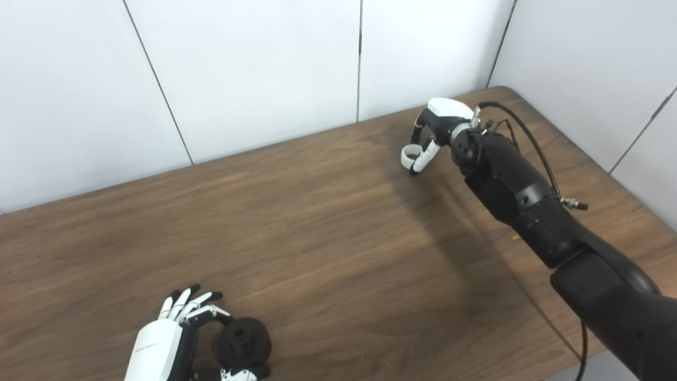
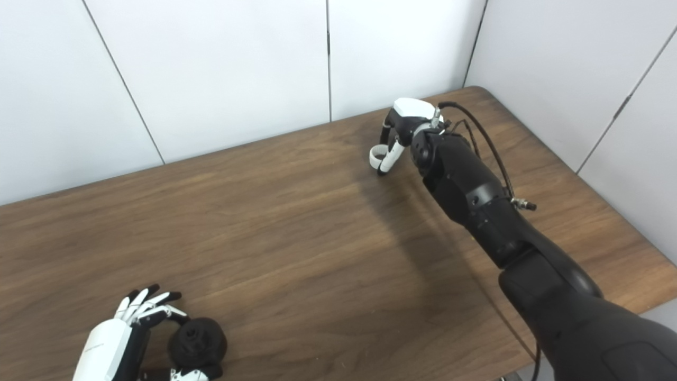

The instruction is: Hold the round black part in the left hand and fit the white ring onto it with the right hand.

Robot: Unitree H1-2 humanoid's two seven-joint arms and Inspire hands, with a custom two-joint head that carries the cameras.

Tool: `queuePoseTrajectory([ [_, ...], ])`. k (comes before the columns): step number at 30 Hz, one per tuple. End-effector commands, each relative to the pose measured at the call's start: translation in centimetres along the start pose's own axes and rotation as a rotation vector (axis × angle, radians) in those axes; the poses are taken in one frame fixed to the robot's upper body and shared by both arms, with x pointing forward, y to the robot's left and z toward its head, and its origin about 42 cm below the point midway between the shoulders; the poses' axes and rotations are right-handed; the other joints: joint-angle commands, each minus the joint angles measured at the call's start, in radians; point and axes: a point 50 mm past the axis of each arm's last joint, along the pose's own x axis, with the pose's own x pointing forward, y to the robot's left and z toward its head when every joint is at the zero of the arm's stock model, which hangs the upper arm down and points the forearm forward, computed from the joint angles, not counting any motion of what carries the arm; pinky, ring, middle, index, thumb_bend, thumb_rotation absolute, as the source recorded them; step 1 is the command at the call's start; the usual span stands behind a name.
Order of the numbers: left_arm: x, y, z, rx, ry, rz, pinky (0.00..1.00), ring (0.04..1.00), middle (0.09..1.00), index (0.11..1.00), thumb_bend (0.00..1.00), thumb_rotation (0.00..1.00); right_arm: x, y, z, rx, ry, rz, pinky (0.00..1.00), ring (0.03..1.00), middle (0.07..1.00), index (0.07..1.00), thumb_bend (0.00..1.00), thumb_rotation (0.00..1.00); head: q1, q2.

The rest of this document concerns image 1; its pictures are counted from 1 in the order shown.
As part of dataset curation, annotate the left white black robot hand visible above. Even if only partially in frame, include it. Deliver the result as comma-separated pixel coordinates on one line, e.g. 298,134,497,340
124,284,270,381

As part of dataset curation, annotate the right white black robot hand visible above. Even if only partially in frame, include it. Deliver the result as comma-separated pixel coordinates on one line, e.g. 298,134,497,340
408,98,477,176

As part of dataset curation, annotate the white ring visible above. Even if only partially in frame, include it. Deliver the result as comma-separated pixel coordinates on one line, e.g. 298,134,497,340
400,144,425,170

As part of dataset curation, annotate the round black part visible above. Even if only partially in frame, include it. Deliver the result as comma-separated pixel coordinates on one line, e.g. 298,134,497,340
213,316,272,371

